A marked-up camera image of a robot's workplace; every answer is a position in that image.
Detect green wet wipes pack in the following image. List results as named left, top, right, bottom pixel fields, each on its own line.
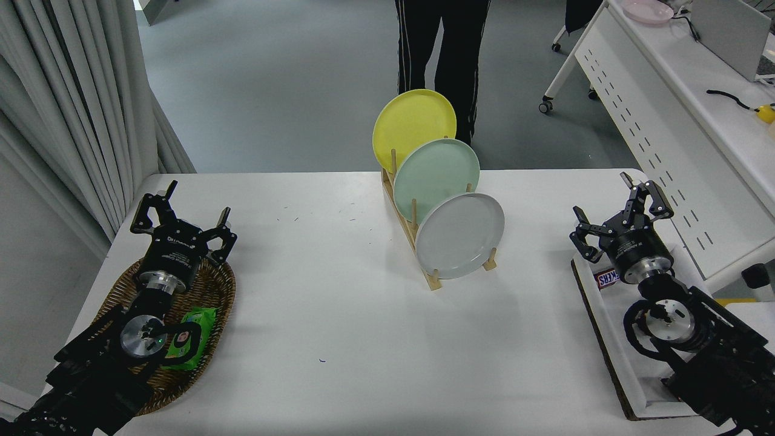
left=160, top=306, right=217, bottom=371

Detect thin black desk cable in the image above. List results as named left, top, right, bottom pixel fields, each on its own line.
left=669, top=12, right=702, bottom=42

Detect grey laptop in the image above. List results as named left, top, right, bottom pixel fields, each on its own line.
left=690, top=0, right=773, bottom=82

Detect yellow plate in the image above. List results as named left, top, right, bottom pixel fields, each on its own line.
left=372, top=89, right=457, bottom=174

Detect pink plate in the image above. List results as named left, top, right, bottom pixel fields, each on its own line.
left=622, top=0, right=674, bottom=25

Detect grey cabinet corner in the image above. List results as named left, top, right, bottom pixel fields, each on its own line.
left=136, top=0, right=179, bottom=26

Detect white foam tray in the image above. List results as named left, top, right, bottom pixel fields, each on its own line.
left=571, top=244, right=715, bottom=421

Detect pale green plate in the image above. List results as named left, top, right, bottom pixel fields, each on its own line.
left=393, top=138, right=481, bottom=210

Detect grey curtain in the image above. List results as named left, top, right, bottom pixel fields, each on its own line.
left=0, top=0, right=196, bottom=261

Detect grey plate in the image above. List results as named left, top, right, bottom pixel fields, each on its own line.
left=415, top=193, right=506, bottom=280

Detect wooden plate rack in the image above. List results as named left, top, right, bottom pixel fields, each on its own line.
left=381, top=148, right=498, bottom=291

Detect black cylindrical post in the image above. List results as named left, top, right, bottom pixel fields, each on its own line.
left=742, top=263, right=775, bottom=302

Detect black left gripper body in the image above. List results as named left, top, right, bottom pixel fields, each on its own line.
left=141, top=220, right=210, bottom=282

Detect black cable with plug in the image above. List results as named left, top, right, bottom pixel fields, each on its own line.
left=706, top=89, right=760, bottom=113

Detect brown wicker basket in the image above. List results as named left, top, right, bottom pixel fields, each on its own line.
left=91, top=257, right=237, bottom=417

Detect person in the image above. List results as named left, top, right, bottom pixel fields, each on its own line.
left=394, top=0, right=491, bottom=146

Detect white perforated desk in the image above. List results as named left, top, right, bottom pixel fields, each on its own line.
left=539, top=0, right=775, bottom=294

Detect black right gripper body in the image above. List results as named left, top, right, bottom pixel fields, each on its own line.
left=602, top=217, right=674, bottom=277

